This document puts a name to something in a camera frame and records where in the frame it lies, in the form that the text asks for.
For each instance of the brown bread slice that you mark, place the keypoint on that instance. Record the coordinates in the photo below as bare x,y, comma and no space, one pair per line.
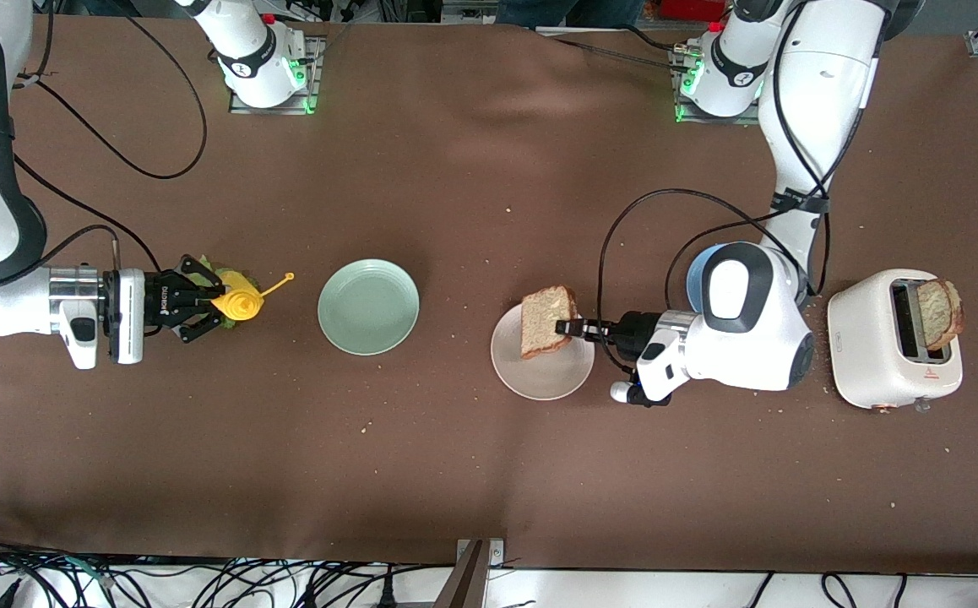
544,325
937,312

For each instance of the yellow squeeze bottle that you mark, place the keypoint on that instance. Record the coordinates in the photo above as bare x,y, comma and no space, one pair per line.
240,304

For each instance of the metal table bracket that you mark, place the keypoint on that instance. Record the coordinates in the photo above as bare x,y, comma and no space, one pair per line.
468,583

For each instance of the mint green plate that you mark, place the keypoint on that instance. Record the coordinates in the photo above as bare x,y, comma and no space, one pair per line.
368,306

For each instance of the beige plate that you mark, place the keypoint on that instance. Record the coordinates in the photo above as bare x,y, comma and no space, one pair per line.
540,376

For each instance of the brown table cloth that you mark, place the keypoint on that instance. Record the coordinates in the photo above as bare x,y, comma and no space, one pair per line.
489,473

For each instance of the blue plate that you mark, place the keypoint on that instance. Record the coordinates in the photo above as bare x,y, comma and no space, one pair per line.
696,274

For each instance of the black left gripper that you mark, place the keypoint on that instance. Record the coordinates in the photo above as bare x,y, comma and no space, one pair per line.
637,329

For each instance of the white two-slot toaster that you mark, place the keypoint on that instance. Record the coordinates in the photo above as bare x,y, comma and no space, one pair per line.
865,346

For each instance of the red box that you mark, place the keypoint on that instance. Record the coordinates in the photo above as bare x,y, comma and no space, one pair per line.
692,8

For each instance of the green lettuce leaf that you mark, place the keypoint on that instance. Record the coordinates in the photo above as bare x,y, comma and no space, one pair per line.
224,271

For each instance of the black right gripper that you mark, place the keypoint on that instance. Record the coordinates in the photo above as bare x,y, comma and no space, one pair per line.
163,305

